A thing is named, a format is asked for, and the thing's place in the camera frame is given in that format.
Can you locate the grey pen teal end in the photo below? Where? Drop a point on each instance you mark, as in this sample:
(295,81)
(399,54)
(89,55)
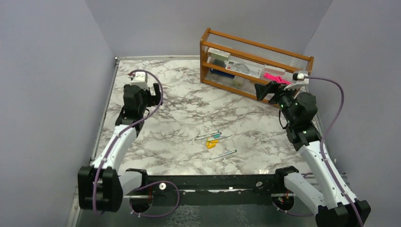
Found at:
(213,136)

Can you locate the white green box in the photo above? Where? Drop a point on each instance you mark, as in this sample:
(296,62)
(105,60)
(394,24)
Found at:
(218,54)

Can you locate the pink plastic tool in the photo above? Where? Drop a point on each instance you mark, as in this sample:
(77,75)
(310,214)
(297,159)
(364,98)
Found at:
(277,79)

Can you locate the orange wooden shelf rack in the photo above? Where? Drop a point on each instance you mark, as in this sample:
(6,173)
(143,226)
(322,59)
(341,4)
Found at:
(272,60)

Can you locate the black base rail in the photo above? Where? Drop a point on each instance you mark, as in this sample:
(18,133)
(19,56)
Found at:
(212,190)

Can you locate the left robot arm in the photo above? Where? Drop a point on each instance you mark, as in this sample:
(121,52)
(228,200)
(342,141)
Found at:
(100,188)

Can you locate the blue flat box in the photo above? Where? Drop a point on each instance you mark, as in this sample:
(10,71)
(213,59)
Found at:
(221,73)

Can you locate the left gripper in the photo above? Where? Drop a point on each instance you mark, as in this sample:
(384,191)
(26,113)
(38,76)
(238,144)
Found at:
(154,100)

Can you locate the grey pen purple end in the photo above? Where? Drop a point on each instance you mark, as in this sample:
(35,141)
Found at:
(223,137)

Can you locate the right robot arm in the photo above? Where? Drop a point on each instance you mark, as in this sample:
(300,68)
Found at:
(334,204)

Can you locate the small white box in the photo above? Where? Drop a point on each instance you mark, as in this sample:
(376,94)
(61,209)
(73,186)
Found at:
(238,81)

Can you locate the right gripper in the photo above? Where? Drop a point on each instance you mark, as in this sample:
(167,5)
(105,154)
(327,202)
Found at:
(262,90)

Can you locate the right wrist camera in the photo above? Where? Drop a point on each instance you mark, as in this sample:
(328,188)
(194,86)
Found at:
(300,79)

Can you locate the white printed card package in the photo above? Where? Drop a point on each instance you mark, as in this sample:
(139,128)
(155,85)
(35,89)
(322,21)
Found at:
(248,69)

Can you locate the yellow pen cap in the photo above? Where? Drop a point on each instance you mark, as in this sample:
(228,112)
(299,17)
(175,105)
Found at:
(209,142)
(211,145)

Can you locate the grey pen green end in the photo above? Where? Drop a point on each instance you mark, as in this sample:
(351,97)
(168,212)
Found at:
(208,134)

